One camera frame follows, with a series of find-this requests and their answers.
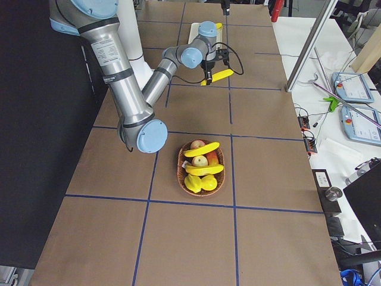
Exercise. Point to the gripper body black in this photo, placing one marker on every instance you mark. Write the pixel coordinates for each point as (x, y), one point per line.
(209, 65)
(225, 5)

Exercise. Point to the textured yellow banana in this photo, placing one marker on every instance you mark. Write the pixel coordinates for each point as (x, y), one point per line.
(218, 76)

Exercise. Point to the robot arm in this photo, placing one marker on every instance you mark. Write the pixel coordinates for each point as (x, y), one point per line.
(111, 29)

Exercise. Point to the white rectangular plate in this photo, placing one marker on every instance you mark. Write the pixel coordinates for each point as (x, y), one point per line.
(205, 29)

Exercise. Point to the red apple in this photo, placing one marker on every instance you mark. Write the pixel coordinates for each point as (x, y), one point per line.
(197, 144)

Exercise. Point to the pale green apple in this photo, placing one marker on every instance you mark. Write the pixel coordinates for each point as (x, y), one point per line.
(199, 161)

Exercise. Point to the yellow pear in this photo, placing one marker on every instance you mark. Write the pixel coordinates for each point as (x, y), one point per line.
(208, 183)

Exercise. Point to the reacher grabber tool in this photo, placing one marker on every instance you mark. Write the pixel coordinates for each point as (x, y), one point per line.
(345, 100)
(325, 80)

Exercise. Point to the teach pendant far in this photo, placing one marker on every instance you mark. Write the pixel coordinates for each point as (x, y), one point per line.
(352, 85)

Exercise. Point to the teach pendant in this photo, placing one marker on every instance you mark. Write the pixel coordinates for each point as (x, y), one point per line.
(352, 85)
(358, 128)

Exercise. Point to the teach pendant near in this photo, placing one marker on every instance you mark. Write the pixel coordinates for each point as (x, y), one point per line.
(358, 128)

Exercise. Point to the metal cup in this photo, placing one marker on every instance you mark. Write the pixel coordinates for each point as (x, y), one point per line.
(333, 193)

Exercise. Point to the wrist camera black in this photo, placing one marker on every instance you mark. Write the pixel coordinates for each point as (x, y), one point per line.
(223, 55)

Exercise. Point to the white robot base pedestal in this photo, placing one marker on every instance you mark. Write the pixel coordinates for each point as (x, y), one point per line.
(130, 39)

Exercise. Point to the aluminium frame post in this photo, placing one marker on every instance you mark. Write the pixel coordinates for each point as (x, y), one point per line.
(323, 16)

